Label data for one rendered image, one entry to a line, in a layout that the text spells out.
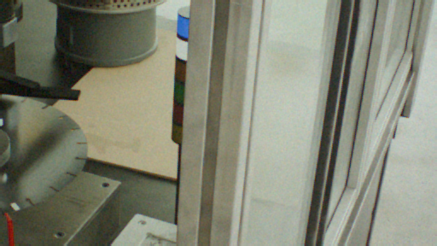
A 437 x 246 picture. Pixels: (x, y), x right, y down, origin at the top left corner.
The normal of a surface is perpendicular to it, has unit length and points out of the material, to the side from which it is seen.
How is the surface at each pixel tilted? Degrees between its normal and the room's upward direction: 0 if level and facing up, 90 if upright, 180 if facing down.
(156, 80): 0
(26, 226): 0
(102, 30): 89
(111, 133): 0
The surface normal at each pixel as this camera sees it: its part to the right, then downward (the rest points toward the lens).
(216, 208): -0.35, 0.44
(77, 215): 0.07, -0.87
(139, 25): 0.71, 0.38
